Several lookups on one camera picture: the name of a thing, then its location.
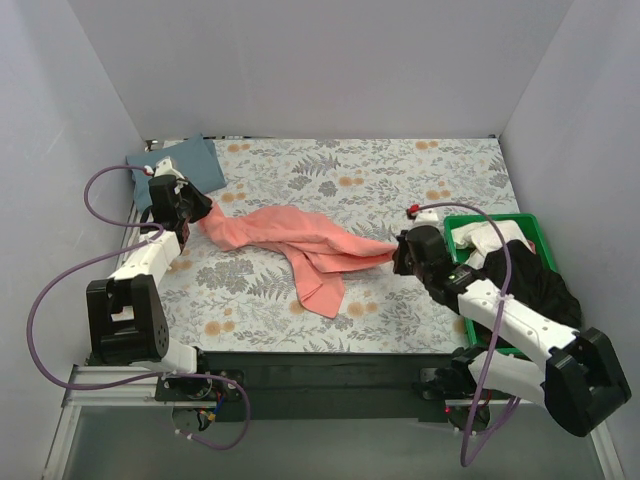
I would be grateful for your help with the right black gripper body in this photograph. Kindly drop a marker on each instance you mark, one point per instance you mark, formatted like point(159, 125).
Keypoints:
point(403, 255)

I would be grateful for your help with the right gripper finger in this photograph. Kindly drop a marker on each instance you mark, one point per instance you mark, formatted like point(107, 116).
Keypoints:
point(402, 243)
point(399, 262)

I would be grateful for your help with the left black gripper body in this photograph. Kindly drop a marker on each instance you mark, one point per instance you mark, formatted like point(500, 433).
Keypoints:
point(192, 206)

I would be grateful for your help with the salmon pink t-shirt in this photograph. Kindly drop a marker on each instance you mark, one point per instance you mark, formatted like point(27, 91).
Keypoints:
point(318, 251)

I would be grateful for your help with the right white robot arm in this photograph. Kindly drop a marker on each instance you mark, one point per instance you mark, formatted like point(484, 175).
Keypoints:
point(576, 376)

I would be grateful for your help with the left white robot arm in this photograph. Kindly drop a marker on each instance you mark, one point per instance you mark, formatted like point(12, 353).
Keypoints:
point(126, 318)

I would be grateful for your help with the folded blue-grey t-shirt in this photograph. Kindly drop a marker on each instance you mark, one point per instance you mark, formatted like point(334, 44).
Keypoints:
point(195, 158)

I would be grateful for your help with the white t-shirt in bin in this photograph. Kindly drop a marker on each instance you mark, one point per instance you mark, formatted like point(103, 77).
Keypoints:
point(481, 238)

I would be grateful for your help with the floral patterned table mat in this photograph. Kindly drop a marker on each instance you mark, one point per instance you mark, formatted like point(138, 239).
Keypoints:
point(253, 299)

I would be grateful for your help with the green plastic bin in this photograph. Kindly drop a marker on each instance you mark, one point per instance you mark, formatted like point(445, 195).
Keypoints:
point(495, 265)

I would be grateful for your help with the black t-shirt in bin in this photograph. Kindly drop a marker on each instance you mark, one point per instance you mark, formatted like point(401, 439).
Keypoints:
point(540, 288)

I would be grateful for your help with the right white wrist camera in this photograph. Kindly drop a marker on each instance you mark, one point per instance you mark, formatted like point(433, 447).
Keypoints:
point(422, 216)

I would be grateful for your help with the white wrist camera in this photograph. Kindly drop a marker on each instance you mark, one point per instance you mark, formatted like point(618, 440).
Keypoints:
point(165, 167)
point(422, 216)

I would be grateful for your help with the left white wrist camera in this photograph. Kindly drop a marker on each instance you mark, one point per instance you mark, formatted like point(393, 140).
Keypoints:
point(165, 167)

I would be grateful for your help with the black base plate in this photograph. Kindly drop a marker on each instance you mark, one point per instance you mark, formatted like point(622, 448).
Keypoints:
point(314, 386)

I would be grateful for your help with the aluminium frame rail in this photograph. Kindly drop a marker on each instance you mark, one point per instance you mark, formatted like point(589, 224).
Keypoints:
point(111, 387)

